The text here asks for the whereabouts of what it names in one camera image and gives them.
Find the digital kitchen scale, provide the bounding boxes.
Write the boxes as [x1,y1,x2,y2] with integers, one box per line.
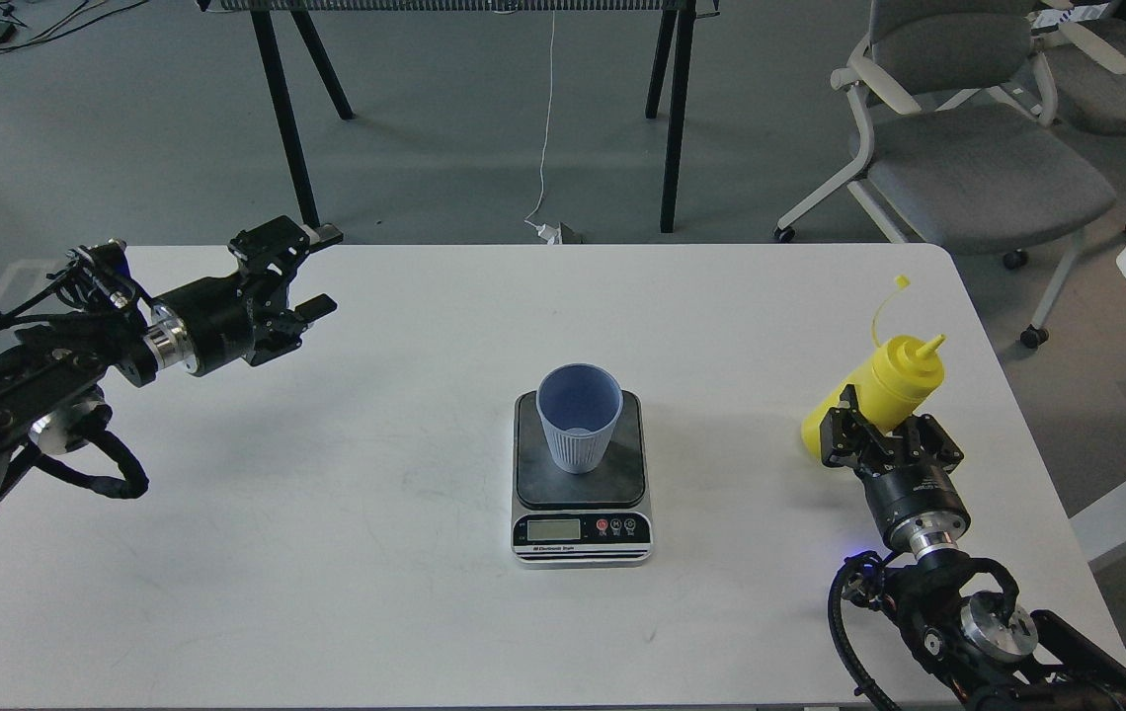
[512,391,655,568]

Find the black legged background table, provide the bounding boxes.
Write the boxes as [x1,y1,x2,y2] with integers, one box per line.
[196,1,722,235]

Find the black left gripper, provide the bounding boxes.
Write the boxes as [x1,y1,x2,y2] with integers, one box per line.
[146,216,345,376]

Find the yellow squeeze bottle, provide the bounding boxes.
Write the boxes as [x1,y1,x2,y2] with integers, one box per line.
[801,275,947,459]

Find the white hanging cable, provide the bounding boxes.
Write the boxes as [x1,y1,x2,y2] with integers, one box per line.
[522,10,564,245]

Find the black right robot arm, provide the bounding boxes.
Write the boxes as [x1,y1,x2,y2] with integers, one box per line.
[820,384,1126,710]

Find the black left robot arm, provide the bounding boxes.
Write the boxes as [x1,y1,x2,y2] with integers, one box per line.
[0,216,343,501]

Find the blue ribbed plastic cup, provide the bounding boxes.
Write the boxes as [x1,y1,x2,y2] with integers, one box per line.
[536,363,623,474]

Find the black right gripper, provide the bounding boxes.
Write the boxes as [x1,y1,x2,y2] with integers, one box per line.
[819,384,971,554]

